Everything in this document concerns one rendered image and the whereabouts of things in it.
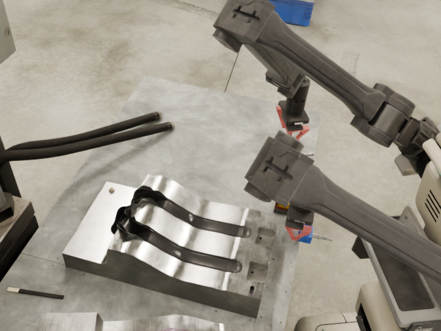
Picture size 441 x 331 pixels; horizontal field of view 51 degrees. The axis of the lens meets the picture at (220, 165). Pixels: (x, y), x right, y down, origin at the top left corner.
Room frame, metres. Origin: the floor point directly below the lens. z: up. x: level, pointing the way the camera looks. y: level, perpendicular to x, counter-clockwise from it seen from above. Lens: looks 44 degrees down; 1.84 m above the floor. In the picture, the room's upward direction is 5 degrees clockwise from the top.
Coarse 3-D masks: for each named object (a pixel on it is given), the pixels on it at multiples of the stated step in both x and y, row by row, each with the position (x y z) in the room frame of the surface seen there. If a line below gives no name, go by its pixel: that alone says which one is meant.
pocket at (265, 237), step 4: (260, 228) 0.77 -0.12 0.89; (260, 232) 0.77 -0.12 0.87; (264, 232) 0.77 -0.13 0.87; (268, 232) 0.76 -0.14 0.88; (272, 232) 0.76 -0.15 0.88; (260, 236) 0.76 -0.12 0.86; (264, 236) 0.76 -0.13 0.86; (268, 236) 0.76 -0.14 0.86; (272, 236) 0.75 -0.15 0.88; (256, 240) 0.75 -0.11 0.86; (260, 240) 0.75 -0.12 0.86; (264, 240) 0.75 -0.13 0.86; (268, 240) 0.75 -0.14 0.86; (272, 240) 0.74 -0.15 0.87; (264, 244) 0.74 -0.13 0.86; (268, 244) 0.74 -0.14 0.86; (272, 244) 0.73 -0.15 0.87
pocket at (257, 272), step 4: (252, 264) 0.66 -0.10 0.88; (256, 264) 0.66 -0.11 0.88; (260, 264) 0.66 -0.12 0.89; (252, 268) 0.66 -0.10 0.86; (256, 268) 0.66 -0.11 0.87; (260, 268) 0.66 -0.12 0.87; (264, 268) 0.66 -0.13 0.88; (248, 272) 0.65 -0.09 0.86; (252, 272) 0.65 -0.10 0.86; (256, 272) 0.65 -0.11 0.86; (260, 272) 0.65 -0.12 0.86; (264, 272) 0.64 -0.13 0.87; (248, 276) 0.63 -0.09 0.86; (252, 276) 0.64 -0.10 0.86; (256, 276) 0.64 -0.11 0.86; (260, 276) 0.64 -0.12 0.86; (264, 276) 0.63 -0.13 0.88; (252, 280) 0.62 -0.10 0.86; (256, 280) 0.63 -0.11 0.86; (260, 280) 0.63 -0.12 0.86; (264, 280) 0.62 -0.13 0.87
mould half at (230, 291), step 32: (128, 192) 0.87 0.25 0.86; (192, 192) 0.86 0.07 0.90; (96, 224) 0.75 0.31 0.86; (160, 224) 0.73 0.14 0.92; (256, 224) 0.78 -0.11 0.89; (64, 256) 0.65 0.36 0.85; (96, 256) 0.66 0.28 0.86; (128, 256) 0.62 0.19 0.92; (160, 256) 0.64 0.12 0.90; (224, 256) 0.67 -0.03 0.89; (256, 256) 0.68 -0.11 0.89; (160, 288) 0.61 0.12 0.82; (192, 288) 0.59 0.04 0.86; (224, 288) 0.58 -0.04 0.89; (256, 288) 0.59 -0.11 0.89
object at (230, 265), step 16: (144, 192) 0.81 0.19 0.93; (160, 192) 0.81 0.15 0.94; (128, 208) 0.79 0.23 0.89; (176, 208) 0.79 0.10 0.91; (112, 224) 0.73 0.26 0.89; (128, 224) 0.75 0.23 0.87; (192, 224) 0.76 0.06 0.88; (208, 224) 0.77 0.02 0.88; (224, 224) 0.77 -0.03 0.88; (144, 240) 0.67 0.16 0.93; (160, 240) 0.69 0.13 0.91; (176, 256) 0.66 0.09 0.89; (192, 256) 0.67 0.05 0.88; (208, 256) 0.67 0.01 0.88
